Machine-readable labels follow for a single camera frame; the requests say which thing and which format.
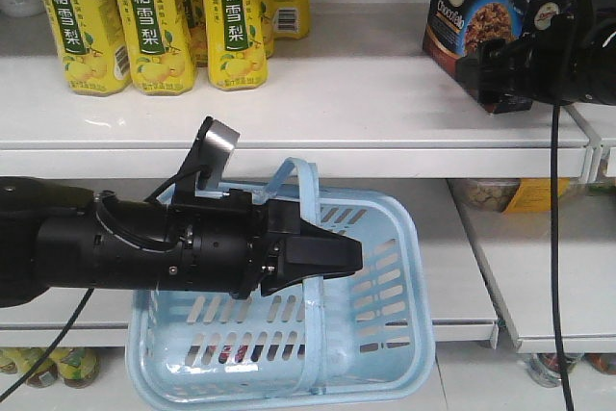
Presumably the yellow pear drink bottle middle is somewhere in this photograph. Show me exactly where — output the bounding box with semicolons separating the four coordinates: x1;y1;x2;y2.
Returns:
116;0;196;96

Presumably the light blue plastic basket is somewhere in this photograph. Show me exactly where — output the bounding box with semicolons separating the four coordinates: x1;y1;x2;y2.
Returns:
125;158;435;410

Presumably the yellow pear drink bottle left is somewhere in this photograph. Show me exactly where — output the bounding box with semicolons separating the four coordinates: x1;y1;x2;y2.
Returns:
42;0;131;96

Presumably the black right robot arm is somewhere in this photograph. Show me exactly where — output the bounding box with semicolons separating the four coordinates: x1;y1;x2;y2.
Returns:
455;0;615;106

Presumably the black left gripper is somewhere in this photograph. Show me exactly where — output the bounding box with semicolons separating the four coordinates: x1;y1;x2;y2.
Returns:
163;189;363;298

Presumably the yellow pear drink bottle right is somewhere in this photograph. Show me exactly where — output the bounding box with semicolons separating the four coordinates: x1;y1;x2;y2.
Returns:
203;0;269;91

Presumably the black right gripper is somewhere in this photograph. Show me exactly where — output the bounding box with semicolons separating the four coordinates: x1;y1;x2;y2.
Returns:
455;13;592;106

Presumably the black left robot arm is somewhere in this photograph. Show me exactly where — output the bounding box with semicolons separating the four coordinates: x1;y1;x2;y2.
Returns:
1;177;363;307

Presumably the yellow biscuit pack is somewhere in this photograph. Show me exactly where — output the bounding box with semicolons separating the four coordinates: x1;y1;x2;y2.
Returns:
449;178;551;214

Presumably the white supermarket shelf unit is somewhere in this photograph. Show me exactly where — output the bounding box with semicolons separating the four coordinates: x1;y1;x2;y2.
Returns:
0;0;616;411

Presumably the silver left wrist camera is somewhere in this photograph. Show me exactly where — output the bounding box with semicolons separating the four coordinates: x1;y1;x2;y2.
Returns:
193;116;240;190

